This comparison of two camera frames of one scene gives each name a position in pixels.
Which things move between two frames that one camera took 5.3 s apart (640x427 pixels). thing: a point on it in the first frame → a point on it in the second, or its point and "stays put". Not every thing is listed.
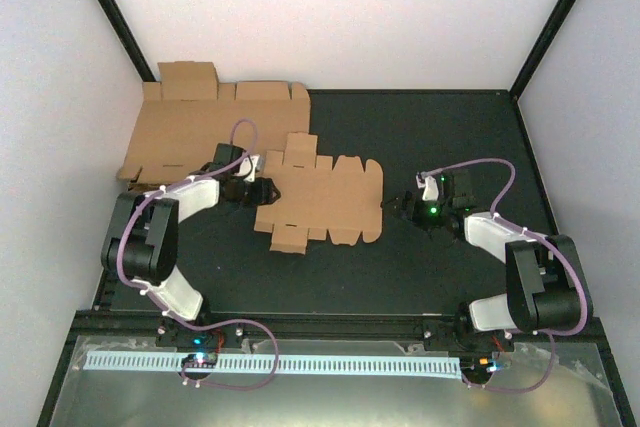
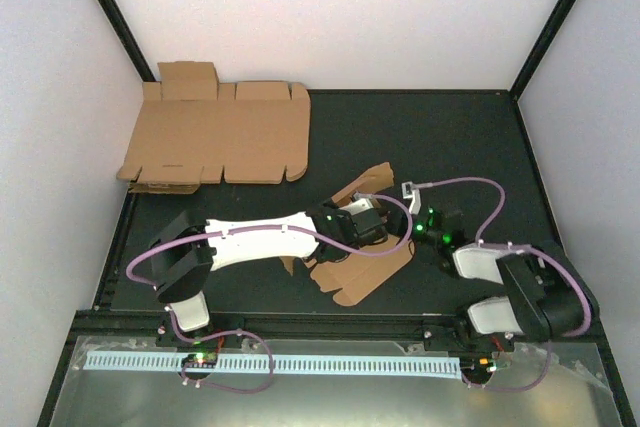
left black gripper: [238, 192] → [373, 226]
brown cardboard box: [318, 198] → [347, 277]
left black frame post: [113, 11] stays put
